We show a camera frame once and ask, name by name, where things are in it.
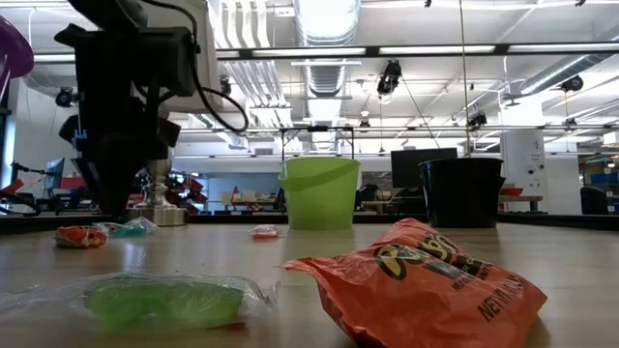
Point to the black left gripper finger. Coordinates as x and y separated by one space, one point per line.
133 179
106 181

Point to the purple plastic bucket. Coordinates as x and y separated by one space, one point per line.
14 48

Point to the green candy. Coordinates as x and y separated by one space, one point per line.
145 223
159 299

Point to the orange Reese's candy pack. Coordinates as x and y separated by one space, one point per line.
411 299

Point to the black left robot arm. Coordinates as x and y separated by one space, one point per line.
111 12

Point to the red candy in clear wrapper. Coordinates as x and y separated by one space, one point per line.
265 233

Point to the blue screen monitor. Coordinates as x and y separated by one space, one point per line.
54 174

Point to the red storage bins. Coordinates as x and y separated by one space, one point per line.
191 186

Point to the small orange Reese's pack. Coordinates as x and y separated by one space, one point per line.
79 238

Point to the white shade silver table lamp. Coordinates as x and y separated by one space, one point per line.
209 38

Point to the red machine part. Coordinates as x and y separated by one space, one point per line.
12 186

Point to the overhead beam with lights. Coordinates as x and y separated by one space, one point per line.
290 52

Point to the green plastic bucket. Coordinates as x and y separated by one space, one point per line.
319 198

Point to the black monitor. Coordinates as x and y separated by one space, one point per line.
423 166

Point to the black plastic bucket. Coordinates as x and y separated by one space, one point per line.
462 198

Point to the orange bowl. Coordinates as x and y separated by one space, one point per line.
512 192

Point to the wooden table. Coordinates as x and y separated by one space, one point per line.
524 198

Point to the black office chair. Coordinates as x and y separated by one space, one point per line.
594 200

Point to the black ceiling camera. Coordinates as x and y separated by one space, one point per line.
572 83
478 119
64 97
226 87
391 76

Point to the black aluminium table frame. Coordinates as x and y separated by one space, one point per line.
217 218

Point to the tall black table frame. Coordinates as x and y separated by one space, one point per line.
319 128

